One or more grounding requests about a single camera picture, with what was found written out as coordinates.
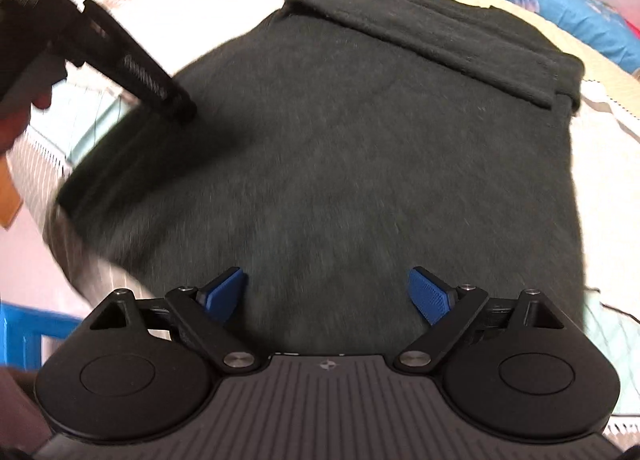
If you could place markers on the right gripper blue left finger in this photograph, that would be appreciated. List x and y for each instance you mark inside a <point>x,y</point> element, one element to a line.
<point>200,314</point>

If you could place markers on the dark green knit sweater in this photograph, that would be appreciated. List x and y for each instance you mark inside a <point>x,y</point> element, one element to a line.
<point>337,145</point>

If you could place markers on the patterned beige yellow bed sheet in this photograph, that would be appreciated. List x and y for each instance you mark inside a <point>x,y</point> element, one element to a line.
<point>604,162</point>

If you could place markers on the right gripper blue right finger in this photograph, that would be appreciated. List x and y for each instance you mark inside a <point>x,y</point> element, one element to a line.
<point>448,311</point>

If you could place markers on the person left hand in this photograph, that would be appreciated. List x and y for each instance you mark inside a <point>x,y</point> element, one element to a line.
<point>14,124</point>

